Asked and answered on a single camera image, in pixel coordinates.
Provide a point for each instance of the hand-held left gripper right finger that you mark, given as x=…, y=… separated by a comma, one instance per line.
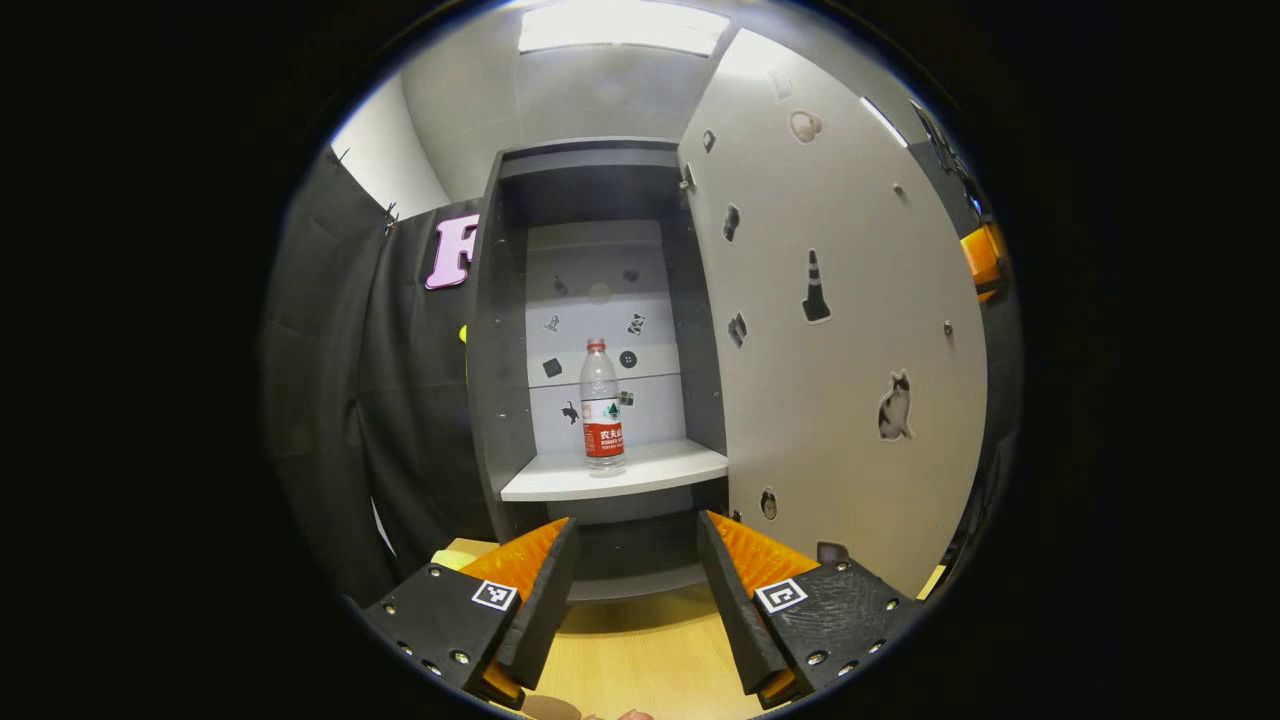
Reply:
x=735, y=610

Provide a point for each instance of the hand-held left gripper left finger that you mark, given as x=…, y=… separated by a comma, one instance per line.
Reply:
x=545, y=610

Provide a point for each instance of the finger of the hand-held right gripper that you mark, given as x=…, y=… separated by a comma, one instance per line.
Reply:
x=985, y=258

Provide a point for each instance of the clear plastic bottle red label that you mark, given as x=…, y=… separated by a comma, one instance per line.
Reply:
x=602, y=430

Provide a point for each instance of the grey cabinet door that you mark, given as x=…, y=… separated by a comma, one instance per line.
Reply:
x=850, y=400

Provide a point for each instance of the grey cabinet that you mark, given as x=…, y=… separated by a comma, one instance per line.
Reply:
x=495, y=400

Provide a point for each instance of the white cabinet shelf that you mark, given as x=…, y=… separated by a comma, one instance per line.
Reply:
x=620, y=472

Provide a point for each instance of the metal cabinet door hinge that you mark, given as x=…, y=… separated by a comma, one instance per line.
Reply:
x=688, y=178

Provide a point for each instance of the pale yellow object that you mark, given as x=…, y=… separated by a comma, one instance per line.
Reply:
x=465, y=553

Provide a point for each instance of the black backdrop cloth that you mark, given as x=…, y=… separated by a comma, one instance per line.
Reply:
x=340, y=400

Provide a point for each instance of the large ceiling light panel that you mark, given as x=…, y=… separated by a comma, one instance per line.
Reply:
x=620, y=25

